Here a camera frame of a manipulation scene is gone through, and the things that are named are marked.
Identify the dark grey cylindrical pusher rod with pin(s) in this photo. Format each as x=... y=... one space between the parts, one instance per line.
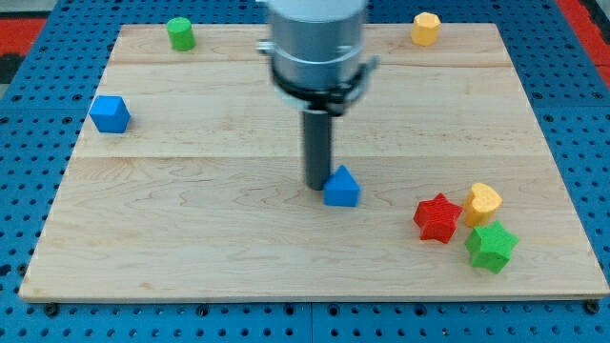
x=317 y=148

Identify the yellow heart block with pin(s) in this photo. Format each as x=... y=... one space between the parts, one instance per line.
x=481 y=204

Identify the yellow hexagon block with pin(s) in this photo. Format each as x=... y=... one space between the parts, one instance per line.
x=425 y=29

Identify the blue cube block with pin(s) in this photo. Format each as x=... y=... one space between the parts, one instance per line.
x=109 y=113

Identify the blue triangle block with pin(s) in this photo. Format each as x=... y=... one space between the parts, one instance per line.
x=342 y=189

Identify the green cylinder block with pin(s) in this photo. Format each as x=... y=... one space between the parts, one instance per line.
x=180 y=33

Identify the green star block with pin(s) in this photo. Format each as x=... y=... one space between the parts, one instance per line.
x=490 y=247

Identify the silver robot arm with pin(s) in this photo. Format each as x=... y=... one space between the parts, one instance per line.
x=314 y=52

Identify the red star block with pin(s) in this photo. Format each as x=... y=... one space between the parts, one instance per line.
x=437 y=218

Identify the light wooden board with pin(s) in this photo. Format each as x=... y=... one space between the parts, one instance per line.
x=202 y=198

